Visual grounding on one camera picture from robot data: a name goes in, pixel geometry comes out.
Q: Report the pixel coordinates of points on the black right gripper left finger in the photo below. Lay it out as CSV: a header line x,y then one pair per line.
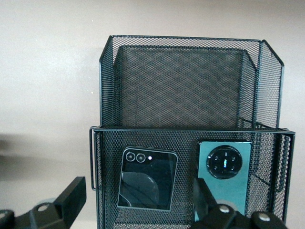
x,y
71,202

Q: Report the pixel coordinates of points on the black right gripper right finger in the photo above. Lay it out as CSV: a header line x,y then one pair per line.
x,y
205,205

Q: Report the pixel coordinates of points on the teal green smartphone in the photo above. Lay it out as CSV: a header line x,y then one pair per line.
x,y
226,190

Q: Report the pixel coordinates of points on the black flip phone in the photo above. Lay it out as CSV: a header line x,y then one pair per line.
x,y
145,186

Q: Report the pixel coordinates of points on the black mesh two-tier tray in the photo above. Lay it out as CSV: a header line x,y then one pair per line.
x,y
178,95

